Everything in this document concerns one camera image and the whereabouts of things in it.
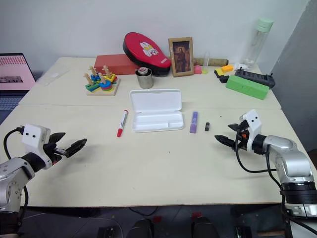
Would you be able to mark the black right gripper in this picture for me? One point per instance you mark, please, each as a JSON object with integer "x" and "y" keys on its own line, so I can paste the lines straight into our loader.
{"x": 244, "y": 142}

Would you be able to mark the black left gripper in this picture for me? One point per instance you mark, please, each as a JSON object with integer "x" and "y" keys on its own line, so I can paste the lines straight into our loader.
{"x": 50, "y": 150}

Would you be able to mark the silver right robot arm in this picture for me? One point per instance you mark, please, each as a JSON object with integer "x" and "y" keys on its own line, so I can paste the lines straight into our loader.
{"x": 292, "y": 158}

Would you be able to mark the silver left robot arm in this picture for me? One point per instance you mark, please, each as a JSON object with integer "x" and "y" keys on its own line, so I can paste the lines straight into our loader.
{"x": 15, "y": 173}

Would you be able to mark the open white pencil case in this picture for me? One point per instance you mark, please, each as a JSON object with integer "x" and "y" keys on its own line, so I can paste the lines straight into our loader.
{"x": 158, "y": 104}

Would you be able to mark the red and black boxing pad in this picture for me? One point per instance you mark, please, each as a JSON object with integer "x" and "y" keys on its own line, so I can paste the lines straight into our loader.
{"x": 146, "y": 47}

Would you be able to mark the small black eraser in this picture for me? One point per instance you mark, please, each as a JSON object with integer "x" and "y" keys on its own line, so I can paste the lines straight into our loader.
{"x": 207, "y": 126}

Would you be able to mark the purple highlighter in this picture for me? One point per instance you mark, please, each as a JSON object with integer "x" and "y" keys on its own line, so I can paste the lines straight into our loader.
{"x": 194, "y": 122}

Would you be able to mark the green foam block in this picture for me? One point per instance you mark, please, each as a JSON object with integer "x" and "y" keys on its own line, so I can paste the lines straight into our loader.
{"x": 247, "y": 86}

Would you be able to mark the red and white marker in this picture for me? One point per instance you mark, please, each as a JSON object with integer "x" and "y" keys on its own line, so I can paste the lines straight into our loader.
{"x": 122, "y": 124}

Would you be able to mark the black and yellow tool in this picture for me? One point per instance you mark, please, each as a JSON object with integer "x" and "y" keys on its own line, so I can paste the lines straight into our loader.
{"x": 219, "y": 72}

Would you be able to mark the wooden shape stacking toy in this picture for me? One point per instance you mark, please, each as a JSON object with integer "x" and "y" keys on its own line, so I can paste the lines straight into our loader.
{"x": 102, "y": 88}

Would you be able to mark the yellow block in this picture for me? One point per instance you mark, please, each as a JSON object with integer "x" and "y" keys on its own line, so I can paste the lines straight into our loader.
{"x": 227, "y": 68}

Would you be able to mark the small yellow-green block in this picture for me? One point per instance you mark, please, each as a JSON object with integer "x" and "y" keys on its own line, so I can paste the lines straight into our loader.
{"x": 205, "y": 72}

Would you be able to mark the pink foam block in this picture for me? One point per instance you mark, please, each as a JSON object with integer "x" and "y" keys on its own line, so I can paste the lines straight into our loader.
{"x": 197, "y": 69}

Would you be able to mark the brown wooden roll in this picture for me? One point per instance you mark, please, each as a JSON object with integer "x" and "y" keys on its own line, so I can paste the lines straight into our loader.
{"x": 218, "y": 61}

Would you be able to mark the clear plastic tube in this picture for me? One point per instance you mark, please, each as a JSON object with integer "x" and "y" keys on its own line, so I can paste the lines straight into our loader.
{"x": 206, "y": 60}

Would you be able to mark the laptop with pink screen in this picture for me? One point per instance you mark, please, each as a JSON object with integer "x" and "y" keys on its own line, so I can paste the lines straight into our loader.
{"x": 13, "y": 72}

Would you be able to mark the red rectangular box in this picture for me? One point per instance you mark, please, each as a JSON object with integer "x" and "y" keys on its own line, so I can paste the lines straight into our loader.
{"x": 111, "y": 64}

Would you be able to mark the wooden framed picture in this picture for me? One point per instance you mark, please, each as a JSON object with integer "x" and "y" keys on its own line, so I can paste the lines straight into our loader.
{"x": 181, "y": 57}

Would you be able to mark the clear bottle with green lid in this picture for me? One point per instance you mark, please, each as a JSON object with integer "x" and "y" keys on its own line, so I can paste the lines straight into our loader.
{"x": 258, "y": 42}

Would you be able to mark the dark rounded shape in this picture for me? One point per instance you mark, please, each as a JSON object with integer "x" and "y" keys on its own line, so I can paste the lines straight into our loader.
{"x": 204, "y": 228}
{"x": 141, "y": 229}

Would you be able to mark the steel cup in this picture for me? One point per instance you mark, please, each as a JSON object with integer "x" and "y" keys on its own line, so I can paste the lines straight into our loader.
{"x": 144, "y": 80}

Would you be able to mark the red and white round item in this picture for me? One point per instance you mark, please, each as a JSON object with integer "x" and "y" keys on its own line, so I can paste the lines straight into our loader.
{"x": 143, "y": 71}

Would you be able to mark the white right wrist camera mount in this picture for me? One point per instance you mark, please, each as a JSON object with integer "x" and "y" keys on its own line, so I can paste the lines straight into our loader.
{"x": 253, "y": 124}

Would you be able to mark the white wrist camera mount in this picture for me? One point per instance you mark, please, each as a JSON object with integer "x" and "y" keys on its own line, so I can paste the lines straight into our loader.
{"x": 32, "y": 135}
{"x": 253, "y": 124}

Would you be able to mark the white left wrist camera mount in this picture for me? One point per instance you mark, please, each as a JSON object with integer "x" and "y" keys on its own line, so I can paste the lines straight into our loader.
{"x": 32, "y": 135}

